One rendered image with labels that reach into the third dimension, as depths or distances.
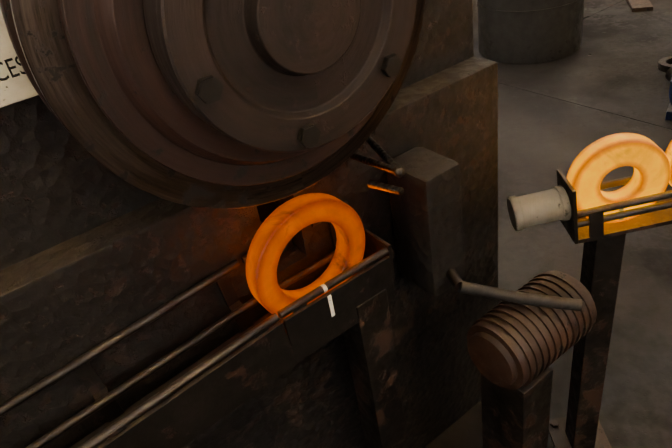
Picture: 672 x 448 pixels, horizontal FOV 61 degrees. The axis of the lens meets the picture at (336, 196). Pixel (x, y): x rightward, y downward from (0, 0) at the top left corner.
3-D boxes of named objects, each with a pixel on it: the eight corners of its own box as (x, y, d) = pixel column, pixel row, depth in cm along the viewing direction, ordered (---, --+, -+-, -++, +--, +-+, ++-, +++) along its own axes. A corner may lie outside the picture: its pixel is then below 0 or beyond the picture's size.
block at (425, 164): (393, 273, 105) (379, 159, 92) (425, 252, 108) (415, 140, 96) (435, 301, 97) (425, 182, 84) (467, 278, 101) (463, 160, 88)
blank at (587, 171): (563, 144, 92) (570, 154, 89) (663, 121, 90) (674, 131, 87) (567, 221, 100) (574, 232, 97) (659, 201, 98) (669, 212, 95)
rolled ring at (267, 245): (357, 179, 79) (343, 171, 82) (242, 239, 71) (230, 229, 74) (372, 279, 89) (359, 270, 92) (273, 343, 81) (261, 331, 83)
